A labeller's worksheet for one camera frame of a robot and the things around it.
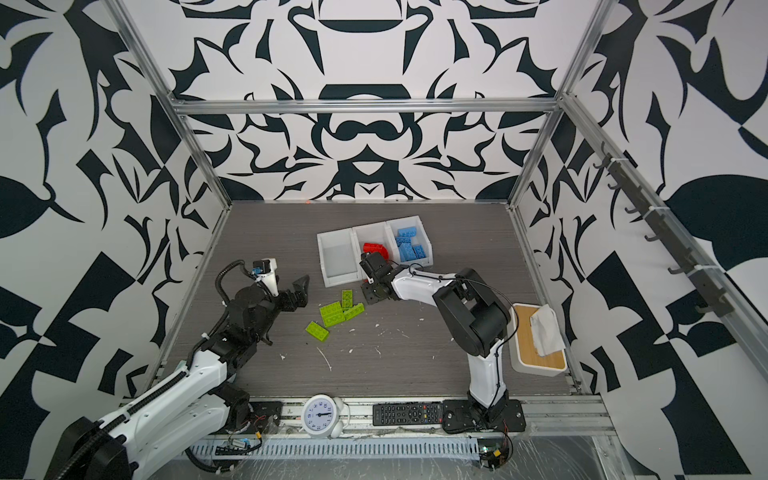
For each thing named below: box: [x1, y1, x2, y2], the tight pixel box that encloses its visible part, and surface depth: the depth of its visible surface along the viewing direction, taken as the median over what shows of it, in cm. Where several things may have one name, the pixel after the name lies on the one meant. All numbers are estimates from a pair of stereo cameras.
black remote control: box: [373, 401, 444, 426], surface depth 76 cm
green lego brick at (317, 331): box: [305, 321, 330, 343], surface depth 89 cm
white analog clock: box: [302, 394, 338, 437], surface depth 74 cm
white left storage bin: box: [316, 228, 362, 288], surface depth 103 cm
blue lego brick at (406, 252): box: [398, 242, 417, 263], surface depth 102 cm
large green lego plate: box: [319, 301, 345, 328], surface depth 93 cm
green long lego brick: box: [341, 289, 353, 308], surface depth 96 cm
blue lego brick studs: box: [397, 227, 417, 237], surface depth 110 cm
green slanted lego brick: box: [343, 303, 365, 321], surface depth 93 cm
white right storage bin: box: [386, 215, 433, 268], surface depth 106 cm
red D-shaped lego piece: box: [362, 242, 390, 260], surface depth 102 cm
